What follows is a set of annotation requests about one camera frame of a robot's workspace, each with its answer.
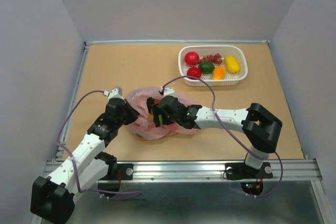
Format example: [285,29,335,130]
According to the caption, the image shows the pink plastic bag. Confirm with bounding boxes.
[126,86,198,141]

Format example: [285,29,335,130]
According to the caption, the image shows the green lime fruit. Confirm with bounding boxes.
[198,61,215,74]

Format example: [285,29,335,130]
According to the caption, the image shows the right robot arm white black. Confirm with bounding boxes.
[147,95,282,177]

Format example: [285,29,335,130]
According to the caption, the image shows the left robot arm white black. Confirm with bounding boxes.
[30,95,139,223]

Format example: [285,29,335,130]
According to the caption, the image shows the yellow lemon fruit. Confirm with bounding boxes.
[224,56,240,74]

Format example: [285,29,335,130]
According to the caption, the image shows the dark grape bunch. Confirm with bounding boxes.
[146,97,155,113]

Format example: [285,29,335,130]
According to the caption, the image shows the red apple lower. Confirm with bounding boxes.
[187,67,202,79]

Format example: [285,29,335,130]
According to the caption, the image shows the red apple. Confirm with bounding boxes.
[187,67,202,79]
[184,51,199,66]

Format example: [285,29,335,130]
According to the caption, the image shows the red apple upper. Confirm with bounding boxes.
[184,51,199,66]

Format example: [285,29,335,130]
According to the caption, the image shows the white plastic basket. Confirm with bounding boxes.
[178,45,248,86]

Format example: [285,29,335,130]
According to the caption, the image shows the orange yellow mango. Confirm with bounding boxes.
[212,66,226,80]

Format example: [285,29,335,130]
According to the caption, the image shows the red grape bunch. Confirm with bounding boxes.
[198,53,223,65]

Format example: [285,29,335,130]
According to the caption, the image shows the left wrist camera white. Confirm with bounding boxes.
[103,86,123,100]

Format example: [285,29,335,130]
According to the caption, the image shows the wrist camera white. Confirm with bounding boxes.
[159,86,175,98]
[103,86,123,100]

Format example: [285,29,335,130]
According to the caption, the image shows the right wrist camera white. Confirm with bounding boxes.
[159,86,175,98]

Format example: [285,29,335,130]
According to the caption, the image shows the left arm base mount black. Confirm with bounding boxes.
[101,163,134,181]

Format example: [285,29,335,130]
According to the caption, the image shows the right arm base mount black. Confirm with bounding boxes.
[222,162,273,181]

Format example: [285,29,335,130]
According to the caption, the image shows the aluminium front rail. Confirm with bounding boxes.
[43,159,322,183]

